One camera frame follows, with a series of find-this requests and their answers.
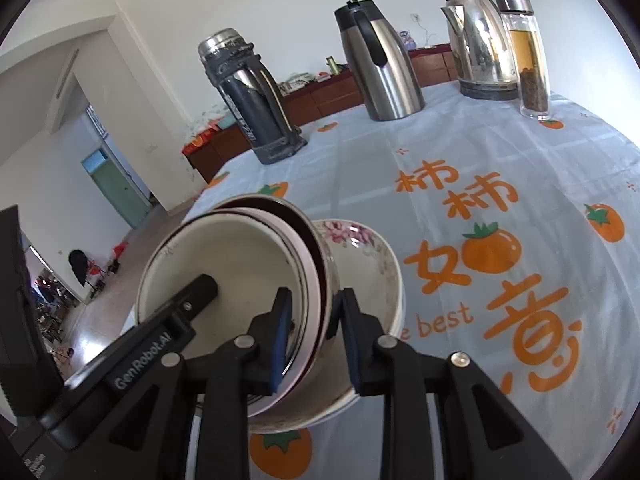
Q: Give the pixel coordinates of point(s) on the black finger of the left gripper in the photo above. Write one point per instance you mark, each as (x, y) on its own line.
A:
(197, 294)

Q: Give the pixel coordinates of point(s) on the stainless electric kettle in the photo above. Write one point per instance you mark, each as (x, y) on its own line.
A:
(481, 50)

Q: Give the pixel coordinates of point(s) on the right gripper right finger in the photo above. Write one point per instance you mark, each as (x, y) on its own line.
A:
(440, 414)

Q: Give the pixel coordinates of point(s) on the white plate pink flowers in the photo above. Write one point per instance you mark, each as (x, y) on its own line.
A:
(366, 264)

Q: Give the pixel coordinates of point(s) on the dark grey thermos flask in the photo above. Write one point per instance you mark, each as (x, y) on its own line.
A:
(251, 94)

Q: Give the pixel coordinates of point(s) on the pink red plastic bowl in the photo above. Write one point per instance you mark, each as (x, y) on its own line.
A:
(253, 251)

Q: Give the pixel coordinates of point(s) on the glass tea bottle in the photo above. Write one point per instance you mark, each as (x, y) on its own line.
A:
(528, 51)

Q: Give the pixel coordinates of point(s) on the stainless steel bowl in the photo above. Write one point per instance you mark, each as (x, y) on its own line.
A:
(320, 276)

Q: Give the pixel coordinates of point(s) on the steel carafe black handle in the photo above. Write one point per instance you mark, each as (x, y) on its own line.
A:
(379, 62)

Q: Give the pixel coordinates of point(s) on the white enamel bowl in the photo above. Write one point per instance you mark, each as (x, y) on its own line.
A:
(248, 261)

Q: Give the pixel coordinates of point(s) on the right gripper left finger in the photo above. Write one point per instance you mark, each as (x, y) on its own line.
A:
(260, 359)

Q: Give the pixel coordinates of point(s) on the green door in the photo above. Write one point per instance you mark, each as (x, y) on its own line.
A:
(115, 187)

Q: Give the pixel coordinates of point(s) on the dark red wooden sideboard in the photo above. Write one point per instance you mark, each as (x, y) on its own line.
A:
(213, 146)

